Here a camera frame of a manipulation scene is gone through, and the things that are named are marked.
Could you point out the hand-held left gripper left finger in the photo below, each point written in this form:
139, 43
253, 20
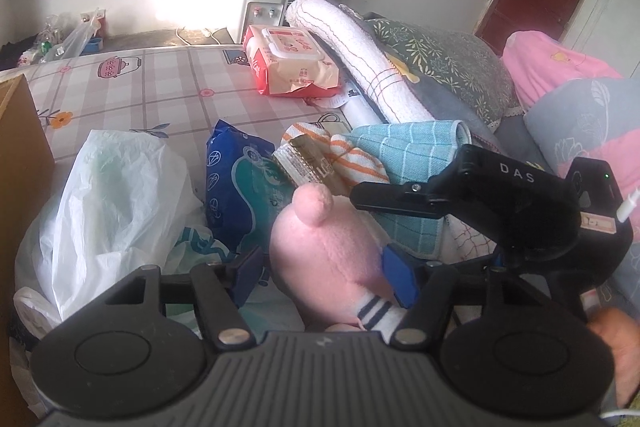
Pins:
248, 274

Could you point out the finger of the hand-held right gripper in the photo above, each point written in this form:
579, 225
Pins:
390, 199

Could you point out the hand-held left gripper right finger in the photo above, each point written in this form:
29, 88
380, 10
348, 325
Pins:
400, 279

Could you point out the orange striped cloth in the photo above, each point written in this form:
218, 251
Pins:
355, 162

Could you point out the blue checked towel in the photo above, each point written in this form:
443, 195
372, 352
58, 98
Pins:
400, 147

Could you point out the pink plush doll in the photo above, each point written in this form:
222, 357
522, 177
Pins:
320, 257

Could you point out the gold tissue packet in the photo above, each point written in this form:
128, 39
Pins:
310, 162

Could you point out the blue tissue packet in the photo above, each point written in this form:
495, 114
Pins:
235, 187

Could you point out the brown cardboard box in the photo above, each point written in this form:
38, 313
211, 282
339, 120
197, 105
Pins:
20, 147

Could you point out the person's right hand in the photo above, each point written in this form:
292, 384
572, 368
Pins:
620, 347

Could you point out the grey blanket yellow print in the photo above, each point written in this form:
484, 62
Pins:
520, 142

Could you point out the pink grey quilt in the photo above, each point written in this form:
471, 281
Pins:
560, 72

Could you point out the white tied plastic bag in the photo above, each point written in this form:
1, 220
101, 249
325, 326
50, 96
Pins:
115, 207

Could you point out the green floral pillow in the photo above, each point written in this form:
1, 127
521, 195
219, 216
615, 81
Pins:
450, 62

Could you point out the white plaid blanket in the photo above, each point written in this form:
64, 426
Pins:
350, 47

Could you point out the red wet wipes pack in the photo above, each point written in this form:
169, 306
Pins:
285, 67

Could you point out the white water dispenser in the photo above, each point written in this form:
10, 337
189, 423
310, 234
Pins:
260, 7

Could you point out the clear plastic bag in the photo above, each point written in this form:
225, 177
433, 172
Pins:
75, 39

